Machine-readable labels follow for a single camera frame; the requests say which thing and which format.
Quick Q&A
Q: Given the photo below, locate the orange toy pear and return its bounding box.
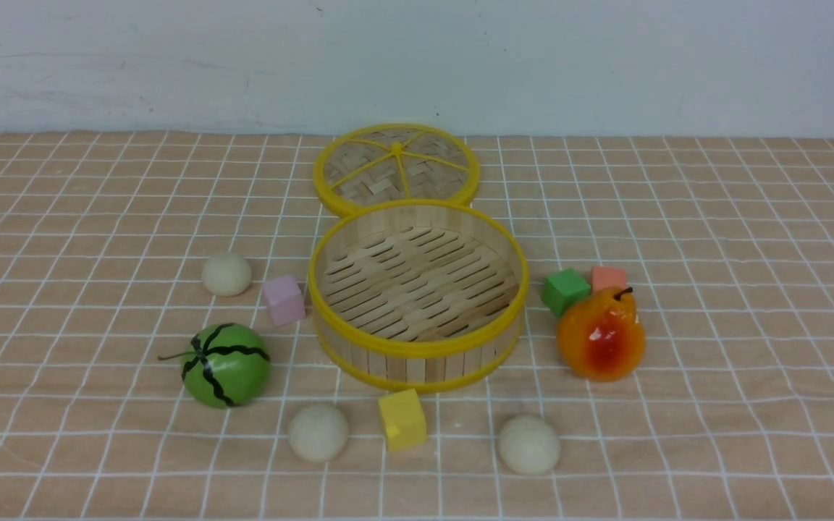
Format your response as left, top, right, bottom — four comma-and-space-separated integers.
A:
556, 287, 646, 382

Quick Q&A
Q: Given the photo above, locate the bamboo steamer lid yellow rim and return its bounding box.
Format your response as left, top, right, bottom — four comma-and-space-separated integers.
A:
312, 123, 481, 217

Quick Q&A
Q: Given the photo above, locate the checkered orange tablecloth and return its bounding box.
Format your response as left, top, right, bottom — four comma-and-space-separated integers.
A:
0, 132, 834, 520

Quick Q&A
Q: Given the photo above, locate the bamboo steamer tray yellow rim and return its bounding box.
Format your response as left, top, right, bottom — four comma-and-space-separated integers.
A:
308, 199, 530, 393

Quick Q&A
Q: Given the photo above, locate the green toy watermelon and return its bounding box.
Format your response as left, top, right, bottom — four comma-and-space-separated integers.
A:
158, 322, 271, 408

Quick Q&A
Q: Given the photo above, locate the yellow foam cube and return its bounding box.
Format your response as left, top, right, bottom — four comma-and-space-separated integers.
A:
377, 389, 428, 452

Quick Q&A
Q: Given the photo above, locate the white bun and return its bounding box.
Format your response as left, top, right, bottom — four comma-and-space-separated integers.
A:
287, 403, 350, 464
496, 413, 560, 476
201, 252, 252, 297

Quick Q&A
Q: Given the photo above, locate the green foam cube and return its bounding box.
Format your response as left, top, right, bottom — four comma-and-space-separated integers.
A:
540, 269, 591, 318

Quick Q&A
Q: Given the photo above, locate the pink foam cube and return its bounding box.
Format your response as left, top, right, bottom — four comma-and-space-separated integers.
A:
262, 276, 306, 327

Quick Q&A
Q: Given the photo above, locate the salmon foam cube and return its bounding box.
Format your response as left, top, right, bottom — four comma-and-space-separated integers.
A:
590, 265, 628, 294

